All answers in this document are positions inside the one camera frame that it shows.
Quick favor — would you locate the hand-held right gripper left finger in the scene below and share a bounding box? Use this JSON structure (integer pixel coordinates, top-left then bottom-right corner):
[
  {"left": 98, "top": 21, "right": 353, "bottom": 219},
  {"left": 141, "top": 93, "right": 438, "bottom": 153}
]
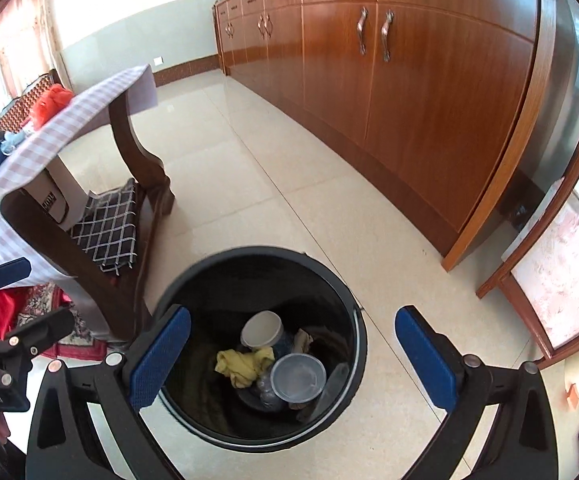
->
[{"left": 26, "top": 304, "right": 192, "bottom": 480}]

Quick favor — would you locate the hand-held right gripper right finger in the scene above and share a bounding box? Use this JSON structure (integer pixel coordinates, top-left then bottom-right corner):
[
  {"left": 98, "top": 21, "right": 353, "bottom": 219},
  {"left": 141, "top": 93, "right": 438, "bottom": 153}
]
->
[{"left": 394, "top": 305, "right": 560, "bottom": 480}]

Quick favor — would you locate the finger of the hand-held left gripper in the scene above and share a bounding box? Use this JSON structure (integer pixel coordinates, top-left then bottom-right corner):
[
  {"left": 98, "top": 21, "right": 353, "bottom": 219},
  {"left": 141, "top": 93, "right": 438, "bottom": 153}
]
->
[
  {"left": 0, "top": 306, "right": 76, "bottom": 378},
  {"left": 0, "top": 257, "right": 32, "bottom": 318}
]

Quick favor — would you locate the black trash bin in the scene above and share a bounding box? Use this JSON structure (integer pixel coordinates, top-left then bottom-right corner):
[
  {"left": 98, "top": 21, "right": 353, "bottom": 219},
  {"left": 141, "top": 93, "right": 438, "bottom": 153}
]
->
[{"left": 152, "top": 246, "right": 369, "bottom": 453}]

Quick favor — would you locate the yellow cloth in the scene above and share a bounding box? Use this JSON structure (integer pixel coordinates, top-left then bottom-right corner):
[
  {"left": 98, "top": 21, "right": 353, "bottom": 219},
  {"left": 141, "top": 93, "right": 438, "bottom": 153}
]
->
[{"left": 214, "top": 346, "right": 276, "bottom": 389}]

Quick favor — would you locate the blue patterned paper cup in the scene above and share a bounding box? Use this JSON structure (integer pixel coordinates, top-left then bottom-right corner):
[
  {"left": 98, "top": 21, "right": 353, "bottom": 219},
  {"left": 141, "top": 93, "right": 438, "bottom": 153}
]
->
[{"left": 240, "top": 310, "right": 297, "bottom": 356}]

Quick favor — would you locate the clear plastic bag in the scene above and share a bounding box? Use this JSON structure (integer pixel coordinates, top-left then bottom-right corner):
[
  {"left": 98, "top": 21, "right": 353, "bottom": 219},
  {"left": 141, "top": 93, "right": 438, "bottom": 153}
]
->
[{"left": 254, "top": 370, "right": 290, "bottom": 408}]

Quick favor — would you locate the tan cloth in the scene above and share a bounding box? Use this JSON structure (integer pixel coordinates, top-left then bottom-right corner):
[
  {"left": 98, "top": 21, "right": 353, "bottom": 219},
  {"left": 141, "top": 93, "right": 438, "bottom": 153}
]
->
[{"left": 293, "top": 329, "right": 315, "bottom": 356}]

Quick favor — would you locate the blue plastic bowl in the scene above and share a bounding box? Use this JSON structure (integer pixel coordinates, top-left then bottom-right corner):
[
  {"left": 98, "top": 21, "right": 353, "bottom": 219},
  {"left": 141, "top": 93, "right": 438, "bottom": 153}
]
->
[{"left": 269, "top": 352, "right": 327, "bottom": 406}]

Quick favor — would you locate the light blue cloth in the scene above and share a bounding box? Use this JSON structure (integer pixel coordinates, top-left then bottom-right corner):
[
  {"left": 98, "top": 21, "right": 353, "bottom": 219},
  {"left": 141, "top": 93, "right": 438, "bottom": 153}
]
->
[{"left": 0, "top": 130, "right": 32, "bottom": 153}]

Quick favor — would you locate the orange mesh bag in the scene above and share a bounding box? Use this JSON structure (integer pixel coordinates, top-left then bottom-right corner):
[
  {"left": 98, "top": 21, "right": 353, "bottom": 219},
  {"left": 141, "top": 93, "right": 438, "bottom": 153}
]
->
[{"left": 30, "top": 84, "right": 75, "bottom": 128}]

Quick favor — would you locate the red patterned rug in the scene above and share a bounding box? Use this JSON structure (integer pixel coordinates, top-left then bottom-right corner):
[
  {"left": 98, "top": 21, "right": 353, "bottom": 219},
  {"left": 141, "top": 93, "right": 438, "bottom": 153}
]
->
[{"left": 4, "top": 280, "right": 105, "bottom": 361}]

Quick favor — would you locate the cardboard box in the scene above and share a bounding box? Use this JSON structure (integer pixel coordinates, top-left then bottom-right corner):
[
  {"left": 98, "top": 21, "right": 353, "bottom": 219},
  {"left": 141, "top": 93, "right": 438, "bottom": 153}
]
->
[{"left": 22, "top": 155, "right": 92, "bottom": 228}]

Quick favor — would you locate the pink patterned box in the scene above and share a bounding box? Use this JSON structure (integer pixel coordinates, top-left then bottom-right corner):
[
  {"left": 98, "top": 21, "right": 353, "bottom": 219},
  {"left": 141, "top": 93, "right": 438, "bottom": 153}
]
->
[{"left": 512, "top": 195, "right": 579, "bottom": 348}]

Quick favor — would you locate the wooden bench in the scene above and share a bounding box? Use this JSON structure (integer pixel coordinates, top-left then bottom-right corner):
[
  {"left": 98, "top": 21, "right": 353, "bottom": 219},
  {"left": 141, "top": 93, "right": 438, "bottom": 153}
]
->
[{"left": 0, "top": 69, "right": 65, "bottom": 133}]

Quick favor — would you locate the dark wooden table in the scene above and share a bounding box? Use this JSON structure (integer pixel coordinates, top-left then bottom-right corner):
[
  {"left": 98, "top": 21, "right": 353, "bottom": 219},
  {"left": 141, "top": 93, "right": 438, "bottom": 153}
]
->
[{"left": 0, "top": 92, "right": 175, "bottom": 343}]

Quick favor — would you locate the pink curtain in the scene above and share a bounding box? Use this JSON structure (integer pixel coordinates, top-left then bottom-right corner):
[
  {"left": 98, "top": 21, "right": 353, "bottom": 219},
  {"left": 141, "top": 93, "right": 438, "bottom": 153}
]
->
[{"left": 0, "top": 0, "right": 65, "bottom": 126}]

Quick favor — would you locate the wooden sideboard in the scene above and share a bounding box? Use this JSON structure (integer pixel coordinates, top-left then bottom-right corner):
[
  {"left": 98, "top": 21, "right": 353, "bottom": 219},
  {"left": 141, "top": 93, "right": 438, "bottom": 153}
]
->
[{"left": 213, "top": 0, "right": 557, "bottom": 272}]

